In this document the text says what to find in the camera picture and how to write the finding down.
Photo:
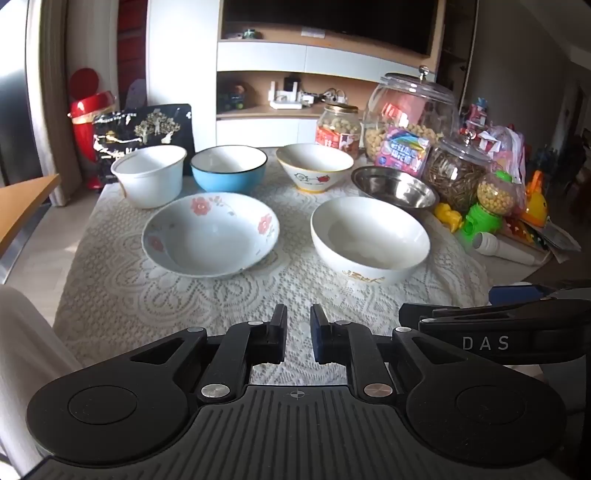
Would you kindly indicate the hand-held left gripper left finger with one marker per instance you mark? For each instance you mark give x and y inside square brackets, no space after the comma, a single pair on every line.
[278,330]

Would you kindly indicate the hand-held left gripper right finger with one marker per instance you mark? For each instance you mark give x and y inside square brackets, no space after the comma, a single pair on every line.
[316,332]

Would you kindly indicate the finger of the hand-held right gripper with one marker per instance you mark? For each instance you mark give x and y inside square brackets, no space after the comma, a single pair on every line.
[425,311]
[517,295]

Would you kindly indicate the white bowl with gold print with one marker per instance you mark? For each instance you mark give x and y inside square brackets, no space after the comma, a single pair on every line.
[369,240]

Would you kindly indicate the white bowl with pink flowers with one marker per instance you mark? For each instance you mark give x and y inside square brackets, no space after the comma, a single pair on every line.
[207,235]

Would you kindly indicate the stainless steel bowl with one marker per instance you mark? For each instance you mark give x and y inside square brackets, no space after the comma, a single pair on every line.
[392,187]

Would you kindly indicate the white bowl with cartoon print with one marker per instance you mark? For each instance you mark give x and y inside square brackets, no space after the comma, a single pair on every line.
[314,168]

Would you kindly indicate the blue enamel bowl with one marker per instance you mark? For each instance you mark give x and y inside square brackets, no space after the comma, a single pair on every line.
[228,173]

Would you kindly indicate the plain white deep bowl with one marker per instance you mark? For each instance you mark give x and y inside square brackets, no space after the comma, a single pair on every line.
[147,177]

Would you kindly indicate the white cylinder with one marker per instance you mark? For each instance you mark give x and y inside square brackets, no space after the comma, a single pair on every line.
[503,249]

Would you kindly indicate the green candy dispenser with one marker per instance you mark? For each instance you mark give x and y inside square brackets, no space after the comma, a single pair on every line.
[489,207]

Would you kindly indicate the yellow plastic toy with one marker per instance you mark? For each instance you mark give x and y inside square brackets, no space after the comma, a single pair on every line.
[535,203]

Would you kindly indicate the yellow duck toy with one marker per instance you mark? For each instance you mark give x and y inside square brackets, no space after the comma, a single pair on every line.
[449,217]

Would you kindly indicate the glass jar of sunflower seeds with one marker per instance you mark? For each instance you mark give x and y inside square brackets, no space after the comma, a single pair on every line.
[455,173]

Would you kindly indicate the white lace tablecloth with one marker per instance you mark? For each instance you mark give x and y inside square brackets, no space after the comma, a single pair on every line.
[138,295]

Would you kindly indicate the pink plastic bag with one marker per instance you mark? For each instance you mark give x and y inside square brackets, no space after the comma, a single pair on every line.
[510,147]

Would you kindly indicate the pink marshmallow packet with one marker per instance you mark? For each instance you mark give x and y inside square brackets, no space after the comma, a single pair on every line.
[401,150]

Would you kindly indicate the plastic jar of peanuts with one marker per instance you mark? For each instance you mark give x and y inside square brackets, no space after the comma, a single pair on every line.
[337,131]

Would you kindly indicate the large glass jar with lid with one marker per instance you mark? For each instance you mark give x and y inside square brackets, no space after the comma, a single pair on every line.
[411,104]

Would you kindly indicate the white router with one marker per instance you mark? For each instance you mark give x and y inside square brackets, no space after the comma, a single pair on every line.
[284,99]

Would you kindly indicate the toy car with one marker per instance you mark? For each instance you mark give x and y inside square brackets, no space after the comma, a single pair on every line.
[233,97]

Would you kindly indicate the black gift bag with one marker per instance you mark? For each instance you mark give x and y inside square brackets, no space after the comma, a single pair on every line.
[152,124]

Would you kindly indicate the white cloth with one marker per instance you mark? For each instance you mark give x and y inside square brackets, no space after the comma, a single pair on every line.
[27,369]

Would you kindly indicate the white and wood cabinet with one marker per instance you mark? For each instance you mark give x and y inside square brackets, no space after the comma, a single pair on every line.
[258,57]

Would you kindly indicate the wooden side table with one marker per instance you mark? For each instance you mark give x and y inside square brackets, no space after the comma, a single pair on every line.
[23,203]

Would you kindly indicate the red container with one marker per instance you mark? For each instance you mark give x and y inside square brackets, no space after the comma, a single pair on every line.
[90,108]

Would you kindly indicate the black television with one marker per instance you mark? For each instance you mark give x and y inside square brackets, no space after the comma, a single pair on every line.
[332,18]

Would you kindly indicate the beige curtain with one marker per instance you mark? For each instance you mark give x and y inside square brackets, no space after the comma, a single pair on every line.
[55,92]

